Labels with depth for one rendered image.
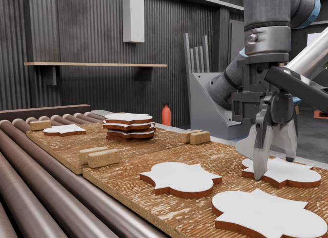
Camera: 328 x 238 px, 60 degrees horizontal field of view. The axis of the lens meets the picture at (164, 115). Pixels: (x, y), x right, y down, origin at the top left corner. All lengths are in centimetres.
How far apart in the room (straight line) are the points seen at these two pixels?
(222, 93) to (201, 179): 64
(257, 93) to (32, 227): 39
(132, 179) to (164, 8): 462
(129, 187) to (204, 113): 69
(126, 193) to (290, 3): 40
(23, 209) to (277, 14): 49
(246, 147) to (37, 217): 34
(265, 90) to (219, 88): 56
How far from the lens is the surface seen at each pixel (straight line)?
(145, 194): 44
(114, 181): 49
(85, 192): 51
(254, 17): 51
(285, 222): 37
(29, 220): 45
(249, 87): 53
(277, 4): 52
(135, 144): 71
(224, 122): 105
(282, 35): 51
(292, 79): 49
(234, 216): 36
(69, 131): 84
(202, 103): 110
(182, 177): 47
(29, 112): 133
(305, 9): 61
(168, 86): 499
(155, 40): 480
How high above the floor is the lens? 112
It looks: 9 degrees down
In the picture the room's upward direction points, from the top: straight up
